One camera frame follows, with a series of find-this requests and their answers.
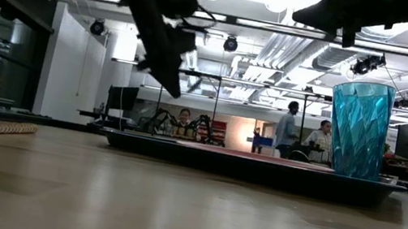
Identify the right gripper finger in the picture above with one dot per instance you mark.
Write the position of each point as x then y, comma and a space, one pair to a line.
349, 37
326, 14

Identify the blue faceted plastic cup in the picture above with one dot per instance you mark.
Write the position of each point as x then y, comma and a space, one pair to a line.
357, 130

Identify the black background robot arm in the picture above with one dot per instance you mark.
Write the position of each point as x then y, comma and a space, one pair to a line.
202, 124
160, 120

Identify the dark green tray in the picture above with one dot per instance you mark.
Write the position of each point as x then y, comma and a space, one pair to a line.
240, 171

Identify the black ceiling spot lamp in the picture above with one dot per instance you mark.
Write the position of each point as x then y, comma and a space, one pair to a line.
97, 27
368, 64
230, 44

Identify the person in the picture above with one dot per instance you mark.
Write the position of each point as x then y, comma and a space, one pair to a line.
287, 129
320, 143
183, 125

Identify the black bar with light strips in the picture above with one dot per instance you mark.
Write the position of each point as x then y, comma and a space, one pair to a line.
267, 26

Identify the dark background desk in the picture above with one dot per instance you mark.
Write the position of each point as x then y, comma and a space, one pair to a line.
105, 117

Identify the red tool cabinet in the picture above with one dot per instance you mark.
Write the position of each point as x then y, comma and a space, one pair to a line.
219, 131

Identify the blue box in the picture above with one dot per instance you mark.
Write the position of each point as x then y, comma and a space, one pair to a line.
263, 140

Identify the black office chair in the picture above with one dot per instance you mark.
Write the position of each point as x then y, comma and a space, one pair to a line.
299, 156

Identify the black background rig frame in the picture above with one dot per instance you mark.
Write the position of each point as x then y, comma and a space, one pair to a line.
217, 92
305, 106

